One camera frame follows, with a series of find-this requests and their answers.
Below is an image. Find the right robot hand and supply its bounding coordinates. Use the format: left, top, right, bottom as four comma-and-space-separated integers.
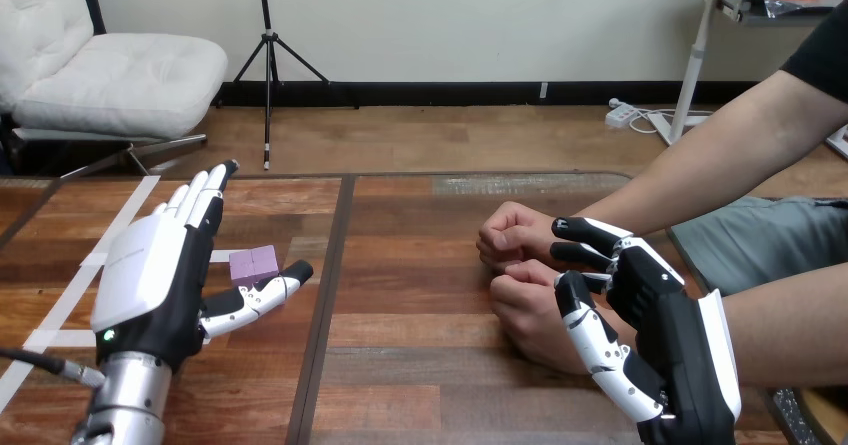
549, 215, 743, 445

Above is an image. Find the person's hand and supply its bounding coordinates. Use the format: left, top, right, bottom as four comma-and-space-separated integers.
488, 259, 641, 376
476, 201, 578, 273

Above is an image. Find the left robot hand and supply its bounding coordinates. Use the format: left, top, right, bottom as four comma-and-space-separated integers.
91, 159, 315, 373

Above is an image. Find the person's forearm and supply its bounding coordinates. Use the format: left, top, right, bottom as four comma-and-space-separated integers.
720, 263, 848, 390
582, 77, 823, 237

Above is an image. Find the purple block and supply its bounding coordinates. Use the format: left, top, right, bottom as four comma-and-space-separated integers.
228, 245, 282, 288

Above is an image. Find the person's body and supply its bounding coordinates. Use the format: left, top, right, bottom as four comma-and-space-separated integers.
669, 0, 848, 298

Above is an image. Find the white power strip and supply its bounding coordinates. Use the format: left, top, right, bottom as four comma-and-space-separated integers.
604, 98, 641, 131

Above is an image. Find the white cushioned chair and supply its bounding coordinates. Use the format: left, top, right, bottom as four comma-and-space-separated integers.
0, 0, 230, 180

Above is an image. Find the white desk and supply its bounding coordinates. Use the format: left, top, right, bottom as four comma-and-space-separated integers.
647, 0, 848, 160

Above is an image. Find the black tripod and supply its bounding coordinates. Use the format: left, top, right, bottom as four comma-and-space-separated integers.
211, 0, 362, 172

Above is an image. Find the black cable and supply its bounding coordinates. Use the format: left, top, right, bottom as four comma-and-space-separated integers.
0, 346, 107, 390

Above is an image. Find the white power cable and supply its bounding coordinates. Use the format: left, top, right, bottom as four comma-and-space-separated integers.
627, 106, 714, 136

